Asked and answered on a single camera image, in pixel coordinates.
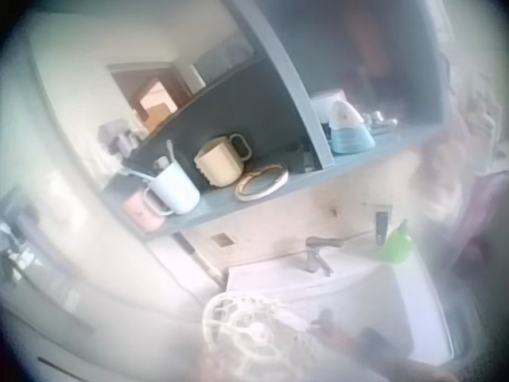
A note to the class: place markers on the person's right hand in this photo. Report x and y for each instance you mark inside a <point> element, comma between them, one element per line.
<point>338,332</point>

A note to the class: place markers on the person's right fingers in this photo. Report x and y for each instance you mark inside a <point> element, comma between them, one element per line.
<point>324,322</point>

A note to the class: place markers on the white round plastic grate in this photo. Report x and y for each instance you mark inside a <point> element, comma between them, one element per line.
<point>254,334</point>

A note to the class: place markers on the white sink basin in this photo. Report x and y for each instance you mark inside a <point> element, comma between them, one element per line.
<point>378,294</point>

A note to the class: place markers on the chrome faucet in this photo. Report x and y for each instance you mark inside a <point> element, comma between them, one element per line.
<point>318,258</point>

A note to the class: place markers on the green soap bottle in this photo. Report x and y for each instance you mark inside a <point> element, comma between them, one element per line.
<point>401,246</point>

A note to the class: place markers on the dark small box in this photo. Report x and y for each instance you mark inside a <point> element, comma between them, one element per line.
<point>304,159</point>

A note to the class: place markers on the light blue and white bottle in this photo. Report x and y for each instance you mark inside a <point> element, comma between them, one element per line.
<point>350,135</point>

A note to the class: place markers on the cream ribbed mug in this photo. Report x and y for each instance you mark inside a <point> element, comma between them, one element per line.
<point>216,163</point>

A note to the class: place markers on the white mug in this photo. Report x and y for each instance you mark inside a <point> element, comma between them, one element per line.
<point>177,191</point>

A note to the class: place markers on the small metal items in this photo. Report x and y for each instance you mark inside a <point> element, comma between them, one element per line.
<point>379,121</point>

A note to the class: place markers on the pink cup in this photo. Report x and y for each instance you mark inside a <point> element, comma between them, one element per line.
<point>139,211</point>

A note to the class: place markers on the white jar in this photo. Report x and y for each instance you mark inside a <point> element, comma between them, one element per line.
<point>324,103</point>

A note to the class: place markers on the white toothbrush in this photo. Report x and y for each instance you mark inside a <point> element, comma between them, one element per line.
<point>169,153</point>

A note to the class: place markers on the blue-grey wall shelf unit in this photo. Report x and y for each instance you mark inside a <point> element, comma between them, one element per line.
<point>274,99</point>

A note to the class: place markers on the wall mirror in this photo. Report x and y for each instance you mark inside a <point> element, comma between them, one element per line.
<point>99,79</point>

